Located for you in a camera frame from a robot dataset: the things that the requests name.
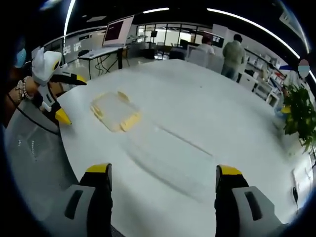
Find clear container with yellow clips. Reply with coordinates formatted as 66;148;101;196
89;90;143;133

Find person's grey garment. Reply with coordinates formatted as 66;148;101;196
4;98;80;223

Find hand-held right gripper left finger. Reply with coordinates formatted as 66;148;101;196
53;162;113;237

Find white desk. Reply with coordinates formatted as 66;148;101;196
77;46;124;80

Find ceiling light strip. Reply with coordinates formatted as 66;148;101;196
142;7;170;14
206;8;301;59
63;0;77;38

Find black cable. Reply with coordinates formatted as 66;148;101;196
6;93;60;136

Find large display screen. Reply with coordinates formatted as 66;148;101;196
102;14;135;48

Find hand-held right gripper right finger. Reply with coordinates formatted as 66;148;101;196
214;164;291;237

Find white shelving unit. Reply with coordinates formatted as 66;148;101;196
243;49;288;108

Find white low cabinet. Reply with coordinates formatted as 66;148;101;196
237;72;259;91

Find green potted plant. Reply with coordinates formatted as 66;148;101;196
282;84;316;154

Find person's left hand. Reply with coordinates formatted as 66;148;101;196
26;78;41;94

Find beaded bracelets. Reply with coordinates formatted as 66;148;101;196
15;76;35;102

